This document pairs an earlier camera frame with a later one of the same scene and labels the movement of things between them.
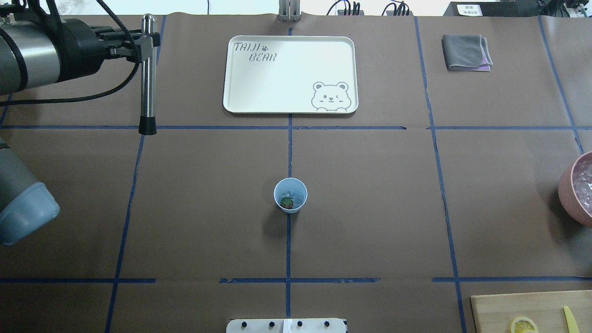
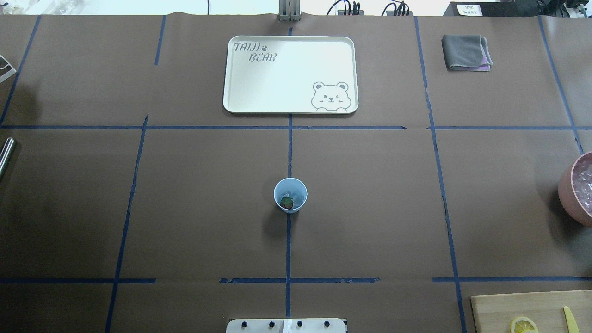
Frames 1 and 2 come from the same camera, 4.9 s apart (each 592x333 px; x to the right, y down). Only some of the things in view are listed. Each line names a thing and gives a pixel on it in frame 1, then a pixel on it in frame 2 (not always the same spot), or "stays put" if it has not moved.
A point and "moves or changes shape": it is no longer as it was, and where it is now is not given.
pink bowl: (575, 190) stays put
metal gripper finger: (148, 126) moves or changes shape
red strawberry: (287, 202) stays put
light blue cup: (292, 188) stays put
